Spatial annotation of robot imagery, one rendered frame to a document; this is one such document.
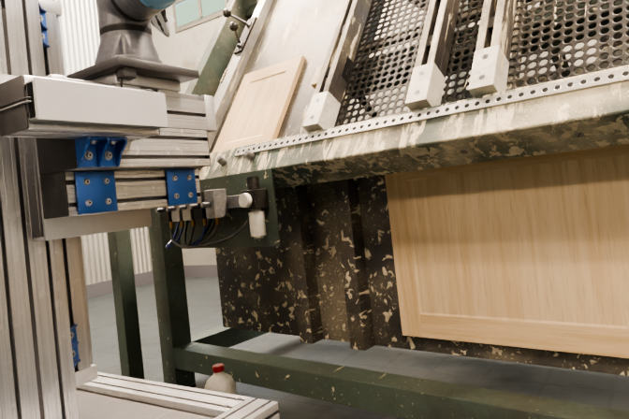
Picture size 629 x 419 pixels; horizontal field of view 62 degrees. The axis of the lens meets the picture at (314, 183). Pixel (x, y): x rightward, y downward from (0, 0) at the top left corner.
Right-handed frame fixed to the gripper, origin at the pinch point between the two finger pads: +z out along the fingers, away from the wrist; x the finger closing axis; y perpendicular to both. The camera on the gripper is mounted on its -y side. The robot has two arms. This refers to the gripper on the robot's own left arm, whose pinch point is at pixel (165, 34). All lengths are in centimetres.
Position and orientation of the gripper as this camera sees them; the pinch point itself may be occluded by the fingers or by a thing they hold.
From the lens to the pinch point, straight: 205.1
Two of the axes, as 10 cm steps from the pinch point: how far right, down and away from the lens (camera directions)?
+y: 4.6, -5.1, 7.3
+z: 3.6, 8.6, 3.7
